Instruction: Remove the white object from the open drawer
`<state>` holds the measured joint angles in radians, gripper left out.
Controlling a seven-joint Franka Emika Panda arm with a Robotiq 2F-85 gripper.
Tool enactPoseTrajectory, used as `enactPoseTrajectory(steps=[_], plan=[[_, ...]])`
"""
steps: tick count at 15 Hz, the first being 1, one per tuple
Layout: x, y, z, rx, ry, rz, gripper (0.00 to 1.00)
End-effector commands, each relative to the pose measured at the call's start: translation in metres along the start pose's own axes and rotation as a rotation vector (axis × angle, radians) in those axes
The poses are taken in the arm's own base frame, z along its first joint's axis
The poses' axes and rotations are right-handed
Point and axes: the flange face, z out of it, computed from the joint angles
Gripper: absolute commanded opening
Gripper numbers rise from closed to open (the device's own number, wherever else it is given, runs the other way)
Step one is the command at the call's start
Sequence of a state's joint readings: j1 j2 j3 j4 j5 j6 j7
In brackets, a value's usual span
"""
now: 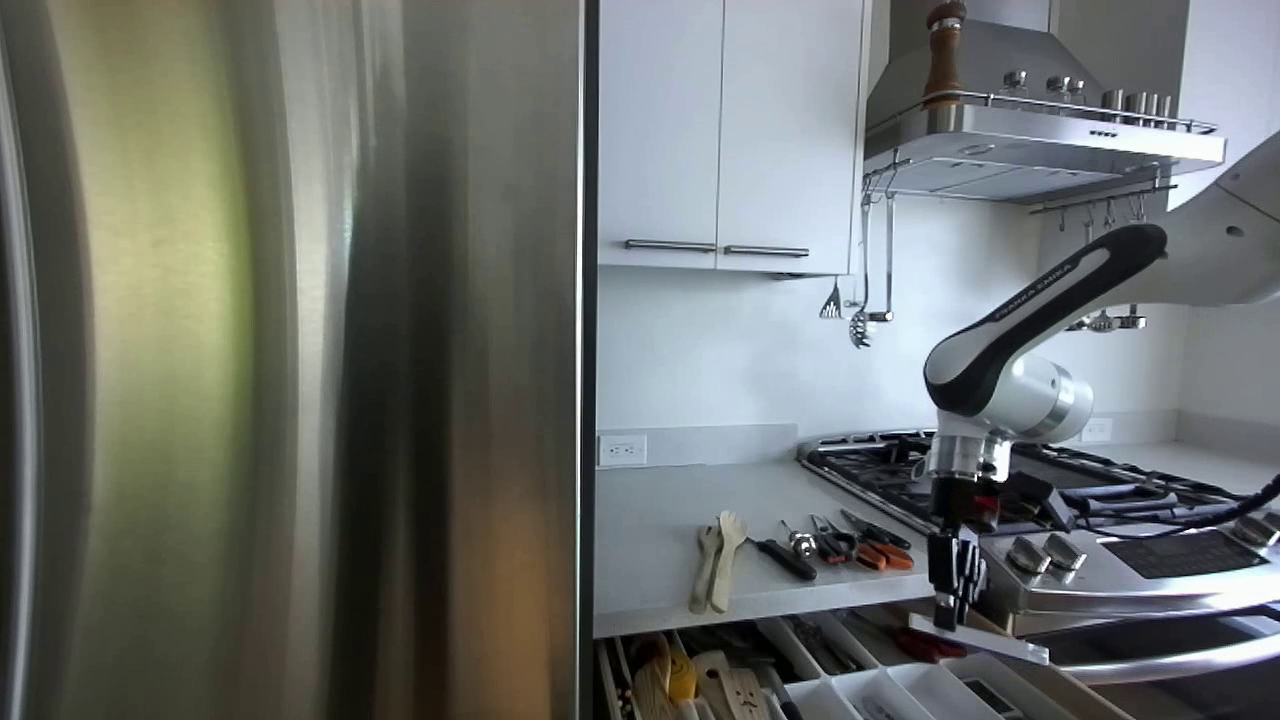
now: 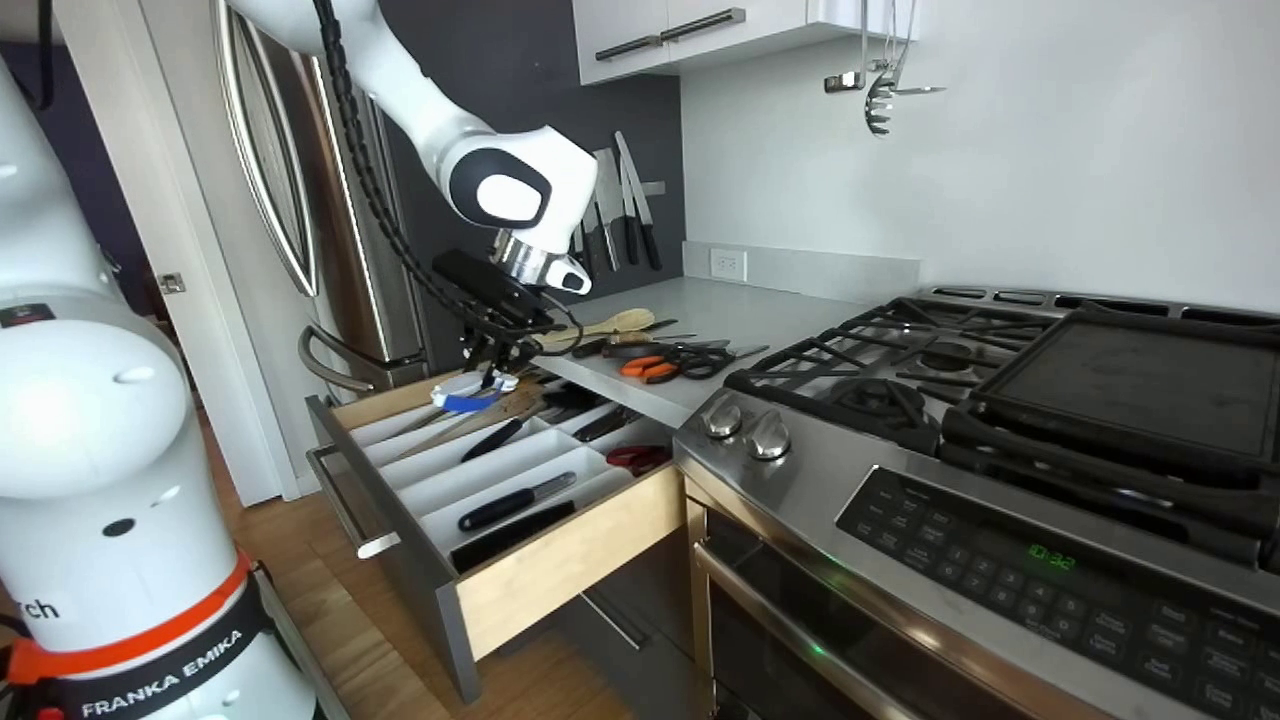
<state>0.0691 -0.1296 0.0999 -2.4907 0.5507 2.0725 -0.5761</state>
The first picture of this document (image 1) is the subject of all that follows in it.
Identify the white tall wall cabinet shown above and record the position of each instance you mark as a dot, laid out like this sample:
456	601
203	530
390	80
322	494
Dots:
1235	67

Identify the open wooden kitchen drawer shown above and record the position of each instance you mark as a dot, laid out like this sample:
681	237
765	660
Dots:
745	665

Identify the yellow utensil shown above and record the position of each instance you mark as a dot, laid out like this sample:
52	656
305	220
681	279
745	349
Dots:
681	674

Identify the small hanging triangular tool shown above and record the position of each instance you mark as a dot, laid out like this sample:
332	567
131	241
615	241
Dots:
833	307

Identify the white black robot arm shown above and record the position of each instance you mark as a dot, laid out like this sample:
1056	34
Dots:
1040	320

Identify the hanging metal utensil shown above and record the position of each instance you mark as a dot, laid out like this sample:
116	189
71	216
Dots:
1101	320
1133	319
1072	320
889	264

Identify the dark metal pliers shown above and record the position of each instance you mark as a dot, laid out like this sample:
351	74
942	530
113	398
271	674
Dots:
836	541

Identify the white wall outlet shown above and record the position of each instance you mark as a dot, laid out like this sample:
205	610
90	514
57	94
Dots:
625	450

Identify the stainless steel refrigerator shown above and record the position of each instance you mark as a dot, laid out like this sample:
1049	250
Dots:
264	360

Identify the white drawer organizer tray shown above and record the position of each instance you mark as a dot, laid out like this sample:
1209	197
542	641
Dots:
904	692

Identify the brown wooden pepper mill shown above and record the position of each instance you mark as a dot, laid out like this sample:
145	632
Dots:
947	60

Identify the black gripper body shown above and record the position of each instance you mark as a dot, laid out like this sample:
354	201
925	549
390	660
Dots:
960	552

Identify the stainless steel oven range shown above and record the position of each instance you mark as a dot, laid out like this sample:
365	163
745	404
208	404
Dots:
1175	585

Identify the black gas cooktop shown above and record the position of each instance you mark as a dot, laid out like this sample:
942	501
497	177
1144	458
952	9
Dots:
867	464

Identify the white upper cabinet door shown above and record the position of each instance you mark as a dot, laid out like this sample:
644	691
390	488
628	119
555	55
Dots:
661	120
789	120

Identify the hanging metal ladle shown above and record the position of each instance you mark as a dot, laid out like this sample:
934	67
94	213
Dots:
860	320

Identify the metal stove knob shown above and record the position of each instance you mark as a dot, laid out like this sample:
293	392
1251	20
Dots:
1024	558
1066	552
1257	530

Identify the light wooden spoon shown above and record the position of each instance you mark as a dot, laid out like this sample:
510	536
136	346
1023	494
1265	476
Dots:
703	567

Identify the stainless steel range hood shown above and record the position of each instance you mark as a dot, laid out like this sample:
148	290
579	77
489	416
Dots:
1013	134

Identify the light wooden spatula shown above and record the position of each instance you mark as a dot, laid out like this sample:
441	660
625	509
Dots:
730	561

